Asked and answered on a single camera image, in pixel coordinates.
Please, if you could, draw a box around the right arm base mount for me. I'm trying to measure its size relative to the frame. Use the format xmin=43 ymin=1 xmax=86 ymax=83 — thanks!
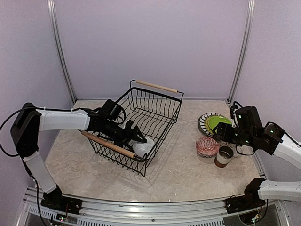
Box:
xmin=225 ymin=188 xmax=266 ymax=214

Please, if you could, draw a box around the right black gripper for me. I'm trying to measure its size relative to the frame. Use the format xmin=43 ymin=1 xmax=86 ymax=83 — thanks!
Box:
xmin=214 ymin=121 xmax=255 ymax=147

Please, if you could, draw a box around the white blue-striped plate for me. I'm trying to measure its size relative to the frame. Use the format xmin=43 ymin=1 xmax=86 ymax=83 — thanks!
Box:
xmin=198 ymin=113 xmax=232 ymax=138

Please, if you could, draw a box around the white calligraphy cup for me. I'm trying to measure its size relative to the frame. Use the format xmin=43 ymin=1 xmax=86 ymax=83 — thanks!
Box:
xmin=233 ymin=145 xmax=244 ymax=158

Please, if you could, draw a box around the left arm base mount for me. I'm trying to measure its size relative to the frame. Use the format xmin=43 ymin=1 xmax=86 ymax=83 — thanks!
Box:
xmin=41 ymin=187 xmax=82 ymax=215

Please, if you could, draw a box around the brown white small cup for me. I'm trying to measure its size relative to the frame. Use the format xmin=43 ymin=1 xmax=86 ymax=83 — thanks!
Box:
xmin=214 ymin=146 xmax=234 ymax=168

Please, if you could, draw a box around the woven bamboo tray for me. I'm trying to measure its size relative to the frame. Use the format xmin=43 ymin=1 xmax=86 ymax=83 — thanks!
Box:
xmin=205 ymin=115 xmax=232 ymax=134

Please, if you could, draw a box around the black wire dish rack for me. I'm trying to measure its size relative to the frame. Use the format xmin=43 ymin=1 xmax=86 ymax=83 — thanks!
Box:
xmin=82 ymin=81 xmax=184 ymax=176

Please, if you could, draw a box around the blue white patterned bowl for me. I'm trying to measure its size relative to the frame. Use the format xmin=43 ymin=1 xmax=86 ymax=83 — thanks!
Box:
xmin=196 ymin=137 xmax=219 ymax=158

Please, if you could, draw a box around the left aluminium corner post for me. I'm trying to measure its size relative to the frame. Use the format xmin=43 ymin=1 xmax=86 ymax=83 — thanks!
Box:
xmin=47 ymin=0 xmax=77 ymax=104

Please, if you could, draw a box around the aluminium front rail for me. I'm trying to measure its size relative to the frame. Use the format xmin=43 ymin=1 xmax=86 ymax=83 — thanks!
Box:
xmin=13 ymin=187 xmax=292 ymax=226

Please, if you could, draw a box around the green plate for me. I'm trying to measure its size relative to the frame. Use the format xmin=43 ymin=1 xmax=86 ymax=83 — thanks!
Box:
xmin=207 ymin=115 xmax=232 ymax=130

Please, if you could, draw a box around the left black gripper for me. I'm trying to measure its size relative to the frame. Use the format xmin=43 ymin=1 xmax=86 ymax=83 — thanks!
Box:
xmin=102 ymin=119 xmax=147 ymax=152

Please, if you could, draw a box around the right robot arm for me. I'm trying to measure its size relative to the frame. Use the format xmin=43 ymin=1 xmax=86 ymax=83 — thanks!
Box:
xmin=212 ymin=106 xmax=301 ymax=209

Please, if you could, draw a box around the white ceramic bowl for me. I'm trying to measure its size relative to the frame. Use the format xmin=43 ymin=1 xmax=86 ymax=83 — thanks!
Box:
xmin=132 ymin=137 xmax=155 ymax=158

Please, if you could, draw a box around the aluminium corner post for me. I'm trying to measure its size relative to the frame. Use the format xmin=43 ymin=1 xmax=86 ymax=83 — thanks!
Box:
xmin=227 ymin=0 xmax=255 ymax=103
xmin=47 ymin=0 xmax=77 ymax=104

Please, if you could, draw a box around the right aluminium corner post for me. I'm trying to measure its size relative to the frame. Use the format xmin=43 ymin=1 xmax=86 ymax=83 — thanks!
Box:
xmin=227 ymin=0 xmax=255 ymax=103

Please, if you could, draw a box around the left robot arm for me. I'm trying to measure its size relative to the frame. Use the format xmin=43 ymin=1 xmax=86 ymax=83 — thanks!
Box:
xmin=10 ymin=99 xmax=148 ymax=210

